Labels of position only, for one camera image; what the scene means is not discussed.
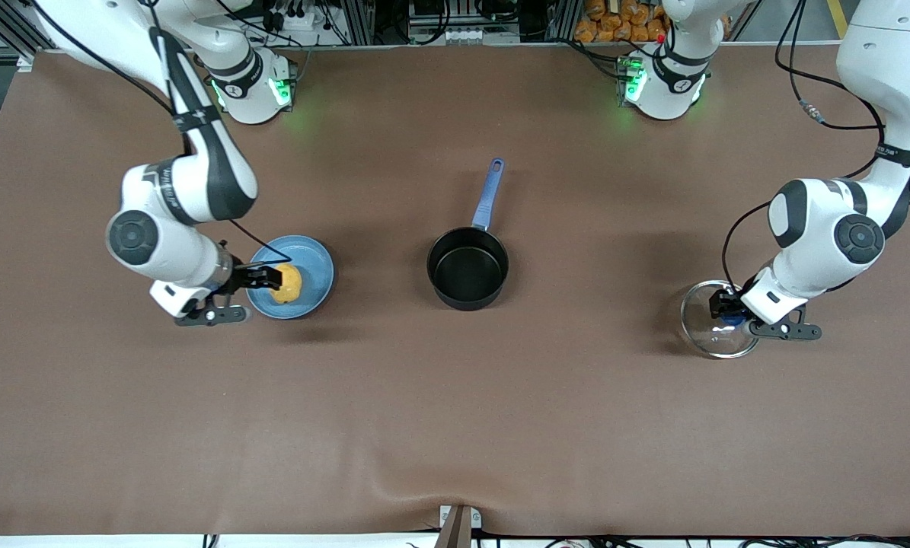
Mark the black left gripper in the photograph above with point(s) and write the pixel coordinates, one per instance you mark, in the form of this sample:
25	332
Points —
723	303

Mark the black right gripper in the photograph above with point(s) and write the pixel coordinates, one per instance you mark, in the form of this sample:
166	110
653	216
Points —
242	277

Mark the yellow potato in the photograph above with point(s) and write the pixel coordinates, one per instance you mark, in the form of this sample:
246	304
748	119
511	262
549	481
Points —
291	285

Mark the glass lid with blue knob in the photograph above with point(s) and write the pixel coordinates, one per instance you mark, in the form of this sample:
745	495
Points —
717	344

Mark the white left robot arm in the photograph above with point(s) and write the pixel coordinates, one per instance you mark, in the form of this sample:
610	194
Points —
820	228

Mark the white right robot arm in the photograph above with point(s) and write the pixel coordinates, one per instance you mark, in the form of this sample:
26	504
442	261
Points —
158	243

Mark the blue round plate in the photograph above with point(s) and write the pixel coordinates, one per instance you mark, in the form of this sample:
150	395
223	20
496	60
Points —
314	255

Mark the brown table mat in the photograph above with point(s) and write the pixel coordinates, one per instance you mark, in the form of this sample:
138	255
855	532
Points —
576	418

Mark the white power strip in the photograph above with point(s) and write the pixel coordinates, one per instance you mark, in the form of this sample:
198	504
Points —
302	19

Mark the bag of orange items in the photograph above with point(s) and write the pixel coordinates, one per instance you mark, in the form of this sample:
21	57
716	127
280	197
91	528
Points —
614	23

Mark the white connector strip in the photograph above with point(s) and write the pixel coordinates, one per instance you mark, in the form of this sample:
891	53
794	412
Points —
454	35

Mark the grey metal mount bracket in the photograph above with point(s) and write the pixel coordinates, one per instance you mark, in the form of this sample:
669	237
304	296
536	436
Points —
458	525

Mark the aluminium frame beam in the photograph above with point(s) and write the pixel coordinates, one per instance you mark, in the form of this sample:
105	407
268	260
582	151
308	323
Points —
5	27

